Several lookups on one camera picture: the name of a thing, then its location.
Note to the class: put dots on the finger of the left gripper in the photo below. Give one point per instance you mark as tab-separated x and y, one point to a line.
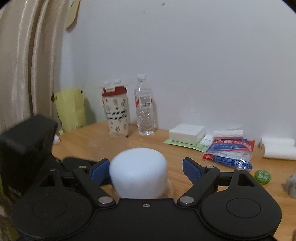
72	163

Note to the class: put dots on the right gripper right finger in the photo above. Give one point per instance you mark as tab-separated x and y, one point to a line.
203	180

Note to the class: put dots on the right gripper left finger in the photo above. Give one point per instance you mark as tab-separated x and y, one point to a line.
90	180

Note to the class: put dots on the green bottle cap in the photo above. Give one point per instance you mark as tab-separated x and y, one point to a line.
263	177

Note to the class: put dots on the middle water bottle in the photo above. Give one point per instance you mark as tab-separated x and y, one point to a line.
117	82

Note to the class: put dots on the tall right water bottle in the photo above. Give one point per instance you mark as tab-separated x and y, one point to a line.
144	106

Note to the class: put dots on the white rectangular box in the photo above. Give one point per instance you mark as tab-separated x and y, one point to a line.
56	139

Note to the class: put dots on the green flat packet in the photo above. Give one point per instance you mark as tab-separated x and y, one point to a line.
198	147

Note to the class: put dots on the frosted glass cup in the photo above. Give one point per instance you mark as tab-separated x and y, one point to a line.
107	146

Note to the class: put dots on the small white folded tissues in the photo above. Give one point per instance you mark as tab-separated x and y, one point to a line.
207	140

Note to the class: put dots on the white napkin stack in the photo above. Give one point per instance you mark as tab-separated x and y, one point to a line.
188	134

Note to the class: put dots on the red blue floss bag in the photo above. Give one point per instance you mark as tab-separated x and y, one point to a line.
236	153

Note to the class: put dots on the rolled white tissue pack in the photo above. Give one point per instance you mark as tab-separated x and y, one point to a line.
228	134

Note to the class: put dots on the yellow paper bag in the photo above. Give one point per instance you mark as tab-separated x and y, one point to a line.
70	108

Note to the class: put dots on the white paper roll back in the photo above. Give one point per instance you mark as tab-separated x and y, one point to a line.
277	141

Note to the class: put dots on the white paper roll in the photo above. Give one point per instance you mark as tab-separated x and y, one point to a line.
282	152
277	141

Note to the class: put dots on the red white floral tumbler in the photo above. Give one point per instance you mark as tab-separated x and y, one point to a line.
114	101

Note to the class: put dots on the white paper roll front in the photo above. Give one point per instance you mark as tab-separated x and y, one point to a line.
282	152

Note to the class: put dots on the grey crumpled cloth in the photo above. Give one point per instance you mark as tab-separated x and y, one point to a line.
290	185

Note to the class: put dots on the beige curtain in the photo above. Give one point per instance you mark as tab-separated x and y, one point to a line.
31	38

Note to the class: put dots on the black camera box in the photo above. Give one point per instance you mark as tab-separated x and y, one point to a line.
24	150

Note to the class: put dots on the tan wall tag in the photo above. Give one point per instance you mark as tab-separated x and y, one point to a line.
72	13

